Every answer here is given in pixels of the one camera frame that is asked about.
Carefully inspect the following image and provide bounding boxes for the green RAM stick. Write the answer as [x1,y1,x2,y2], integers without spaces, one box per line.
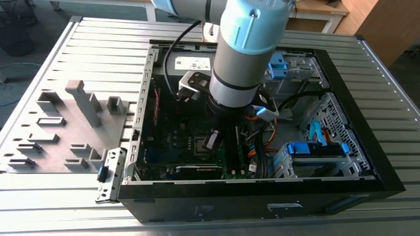
[234,125,243,173]

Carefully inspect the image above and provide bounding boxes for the green motherboard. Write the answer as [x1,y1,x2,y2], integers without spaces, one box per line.
[138,108,262,180]

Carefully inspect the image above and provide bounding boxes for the black graphics card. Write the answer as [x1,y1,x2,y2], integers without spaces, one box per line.
[167,164,224,180]

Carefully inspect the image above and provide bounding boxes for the grey power supply unit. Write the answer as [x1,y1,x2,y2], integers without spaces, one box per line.
[154,53,218,86]

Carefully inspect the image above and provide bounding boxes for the blue plastic drive latch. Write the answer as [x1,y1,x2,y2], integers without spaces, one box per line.
[267,52,290,80]

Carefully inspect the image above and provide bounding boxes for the grey metal drive cage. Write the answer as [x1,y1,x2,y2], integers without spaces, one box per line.
[266,49,331,113]

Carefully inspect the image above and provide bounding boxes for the grey metal disk bay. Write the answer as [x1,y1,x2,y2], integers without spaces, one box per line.
[268,141,374,179]

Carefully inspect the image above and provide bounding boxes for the black PC case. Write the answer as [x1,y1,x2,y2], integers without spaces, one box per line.
[116,39,407,223]

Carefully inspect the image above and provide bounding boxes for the grey parts rack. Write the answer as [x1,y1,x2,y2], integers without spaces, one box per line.
[0,80,138,174]

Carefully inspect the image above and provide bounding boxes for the wooden desk white legs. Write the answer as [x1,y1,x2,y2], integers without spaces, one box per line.
[292,0,351,34]

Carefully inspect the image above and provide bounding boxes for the wooden cabinet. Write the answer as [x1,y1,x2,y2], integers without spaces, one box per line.
[335,0,420,68]

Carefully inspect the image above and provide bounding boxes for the black office chair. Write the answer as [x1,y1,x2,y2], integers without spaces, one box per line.
[0,0,38,58]

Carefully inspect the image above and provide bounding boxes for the white purple wire bundle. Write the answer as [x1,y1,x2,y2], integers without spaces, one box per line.
[246,129,263,145]

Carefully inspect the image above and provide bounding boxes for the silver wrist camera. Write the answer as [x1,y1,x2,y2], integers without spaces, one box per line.
[250,93,280,121]
[175,70,211,102]

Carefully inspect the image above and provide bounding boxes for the orange red power wires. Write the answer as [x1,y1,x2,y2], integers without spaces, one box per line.
[244,114,280,158]

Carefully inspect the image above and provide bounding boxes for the thick black cable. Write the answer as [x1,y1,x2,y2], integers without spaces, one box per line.
[254,90,331,179]
[258,93,330,179]

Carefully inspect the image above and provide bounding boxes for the red black twisted wire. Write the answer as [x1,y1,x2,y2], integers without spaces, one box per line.
[152,86,162,123]

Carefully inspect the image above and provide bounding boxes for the black camera cable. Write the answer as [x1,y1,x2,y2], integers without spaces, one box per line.
[163,19,203,99]

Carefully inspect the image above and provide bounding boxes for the blue flat wire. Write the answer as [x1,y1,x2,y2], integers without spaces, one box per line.
[310,121,330,148]

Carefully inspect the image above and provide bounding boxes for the grey metal card retainer bracket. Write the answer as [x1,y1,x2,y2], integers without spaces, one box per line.
[95,147,128,204]

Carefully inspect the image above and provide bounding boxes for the white table frame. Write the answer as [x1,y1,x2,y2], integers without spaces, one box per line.
[48,0,184,23]

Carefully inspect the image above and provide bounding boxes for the light blue floor cable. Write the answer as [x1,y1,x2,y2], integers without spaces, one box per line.
[0,62,43,108]

